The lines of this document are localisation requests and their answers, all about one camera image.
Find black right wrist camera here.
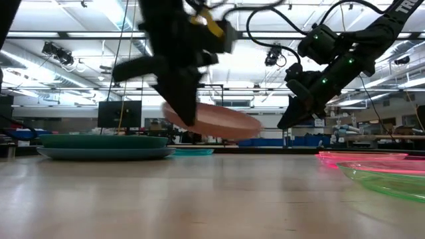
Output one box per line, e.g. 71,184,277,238
284,62,315,100

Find blue storage bins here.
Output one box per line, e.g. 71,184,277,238
5,129,40,141

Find yellowish hanging rope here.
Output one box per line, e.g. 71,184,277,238
118,0,137,129

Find neon orange transparent plate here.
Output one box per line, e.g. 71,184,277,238
314,151,409,169

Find yellow tag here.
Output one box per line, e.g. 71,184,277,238
189,7,226,39

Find black equipment box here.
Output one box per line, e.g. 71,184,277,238
0,94,15,129

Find black hanging cable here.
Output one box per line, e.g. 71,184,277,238
105,0,129,102

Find salmon pink plastic plate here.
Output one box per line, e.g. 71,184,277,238
161,101,264,141

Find thin black cable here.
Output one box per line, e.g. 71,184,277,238
357,74,396,141

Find green transparent plate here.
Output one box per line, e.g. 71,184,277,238
337,165,425,204

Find blue plastic plate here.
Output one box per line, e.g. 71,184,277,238
35,147,177,163

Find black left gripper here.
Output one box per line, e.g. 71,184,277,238
145,19,238,127

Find row of blue bins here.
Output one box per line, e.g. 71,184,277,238
238,135,320,148

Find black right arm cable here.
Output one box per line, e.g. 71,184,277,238
245,0,386,66

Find wooden workbench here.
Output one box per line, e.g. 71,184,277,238
328,133,425,141

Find black computer monitor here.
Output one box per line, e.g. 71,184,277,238
97,100,143,130

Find thin black metal frame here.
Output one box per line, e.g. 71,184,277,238
199,83,224,108

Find large teal plastic plate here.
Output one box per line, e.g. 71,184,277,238
39,133,169,149

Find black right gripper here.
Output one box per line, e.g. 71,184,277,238
277,71,346,131

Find turquoise plastic plate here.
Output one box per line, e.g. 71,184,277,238
171,148,215,157

